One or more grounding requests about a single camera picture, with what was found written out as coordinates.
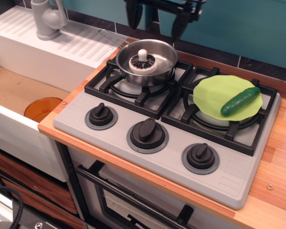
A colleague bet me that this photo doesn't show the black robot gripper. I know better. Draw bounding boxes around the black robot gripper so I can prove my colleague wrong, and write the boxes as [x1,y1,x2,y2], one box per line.
[125,0,206,43]

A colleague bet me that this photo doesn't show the white brown toy mushroom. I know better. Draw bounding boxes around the white brown toy mushroom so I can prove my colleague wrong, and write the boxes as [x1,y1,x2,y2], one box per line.
[129,49,157,75]

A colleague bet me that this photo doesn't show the green toy pickle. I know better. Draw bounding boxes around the green toy pickle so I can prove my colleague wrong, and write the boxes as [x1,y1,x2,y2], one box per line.
[221,87,261,117]

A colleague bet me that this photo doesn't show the stainless steel pot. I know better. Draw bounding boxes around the stainless steel pot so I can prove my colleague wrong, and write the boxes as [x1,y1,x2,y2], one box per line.
[97,29,178,87]

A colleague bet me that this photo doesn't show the lime green plate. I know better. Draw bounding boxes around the lime green plate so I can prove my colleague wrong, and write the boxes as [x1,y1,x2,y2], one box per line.
[193,75,263,121]

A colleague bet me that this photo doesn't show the black left stove knob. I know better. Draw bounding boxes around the black left stove knob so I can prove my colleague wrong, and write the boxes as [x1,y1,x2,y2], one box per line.
[85,103,118,131]

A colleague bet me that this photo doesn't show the black stove knob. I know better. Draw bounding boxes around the black stove knob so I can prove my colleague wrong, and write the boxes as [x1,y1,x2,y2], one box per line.
[85,103,118,131]
[126,118,169,154]
[182,143,220,175]

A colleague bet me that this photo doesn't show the black middle stove knob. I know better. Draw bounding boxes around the black middle stove knob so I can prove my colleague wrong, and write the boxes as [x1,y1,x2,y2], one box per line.
[126,118,169,154]

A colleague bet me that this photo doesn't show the grey toy stove top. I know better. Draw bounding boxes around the grey toy stove top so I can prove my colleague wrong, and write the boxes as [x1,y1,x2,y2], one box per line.
[52,62,282,210]

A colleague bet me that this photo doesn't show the black right stove knob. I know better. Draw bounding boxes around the black right stove knob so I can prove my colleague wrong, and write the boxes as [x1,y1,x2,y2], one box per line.
[182,143,220,175]

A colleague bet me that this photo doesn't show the black left burner grate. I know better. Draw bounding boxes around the black left burner grate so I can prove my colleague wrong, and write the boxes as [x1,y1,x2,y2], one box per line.
[84,59,194,119]

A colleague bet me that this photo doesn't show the black burner grate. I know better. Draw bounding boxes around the black burner grate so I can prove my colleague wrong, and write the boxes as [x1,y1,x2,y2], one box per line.
[161,66,280,156]
[84,59,194,119]

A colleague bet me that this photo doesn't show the grey toy faucet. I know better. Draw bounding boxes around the grey toy faucet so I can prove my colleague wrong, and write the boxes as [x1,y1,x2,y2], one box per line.
[31,0,67,41]

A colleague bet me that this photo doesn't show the white toy sink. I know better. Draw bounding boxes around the white toy sink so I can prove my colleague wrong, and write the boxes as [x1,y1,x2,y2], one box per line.
[0,6,123,182]

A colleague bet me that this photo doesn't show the black right burner grate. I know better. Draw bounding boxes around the black right burner grate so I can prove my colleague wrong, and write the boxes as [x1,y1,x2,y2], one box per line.
[161,66,280,156]

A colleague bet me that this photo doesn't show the orange plastic sink drain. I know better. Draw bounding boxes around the orange plastic sink drain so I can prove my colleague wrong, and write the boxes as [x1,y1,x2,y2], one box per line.
[24,97,62,123]

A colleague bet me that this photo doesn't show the wooden drawer front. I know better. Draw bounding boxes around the wooden drawer front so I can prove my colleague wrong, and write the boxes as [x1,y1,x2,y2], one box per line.
[0,150,85,229]

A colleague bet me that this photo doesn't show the oven door with black handle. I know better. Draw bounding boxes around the oven door with black handle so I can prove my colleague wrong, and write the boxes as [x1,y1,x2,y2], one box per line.
[76,160,244,229]

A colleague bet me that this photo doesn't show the black cable lower left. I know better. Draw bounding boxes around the black cable lower left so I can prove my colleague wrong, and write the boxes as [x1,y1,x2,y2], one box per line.
[0,186,24,229]

